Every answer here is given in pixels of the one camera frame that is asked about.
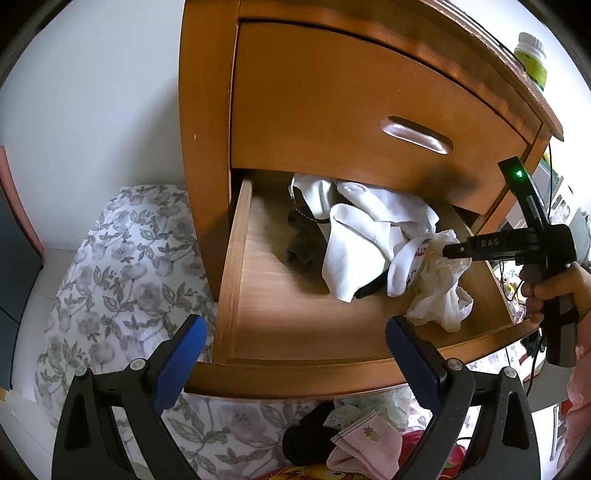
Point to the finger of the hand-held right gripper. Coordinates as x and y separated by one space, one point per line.
489 247

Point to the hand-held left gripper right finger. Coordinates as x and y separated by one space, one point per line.
415 364

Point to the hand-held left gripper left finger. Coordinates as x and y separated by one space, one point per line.
178 364

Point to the cream sheer garment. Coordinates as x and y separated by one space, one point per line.
438 295

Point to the pale lace piece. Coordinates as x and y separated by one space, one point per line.
346 417

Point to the pink pineapple sock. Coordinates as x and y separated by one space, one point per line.
369 447

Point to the wooden drawer holding clothes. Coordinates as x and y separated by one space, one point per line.
277 314

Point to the black sock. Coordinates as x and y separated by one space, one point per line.
309 434

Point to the white garment with black print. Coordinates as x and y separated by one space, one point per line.
355 240

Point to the dark grey garment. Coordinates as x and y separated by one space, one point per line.
300 251

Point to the person's right forearm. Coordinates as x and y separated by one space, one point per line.
579 401

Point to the person's right hand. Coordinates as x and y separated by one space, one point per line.
535 293

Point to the white cutout rack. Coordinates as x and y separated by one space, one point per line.
568 207

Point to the grey floral bed sheet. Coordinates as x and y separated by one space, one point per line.
129 286

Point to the red floral blanket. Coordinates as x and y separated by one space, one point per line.
429 461

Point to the dark blue cabinet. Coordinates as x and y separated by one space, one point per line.
14 286

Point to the green label bottle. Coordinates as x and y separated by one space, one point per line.
531 60

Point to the plain wooden drawer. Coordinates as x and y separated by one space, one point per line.
323 101

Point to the pink board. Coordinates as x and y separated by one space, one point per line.
18 198

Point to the wooden nightstand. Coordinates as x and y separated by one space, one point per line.
207 115

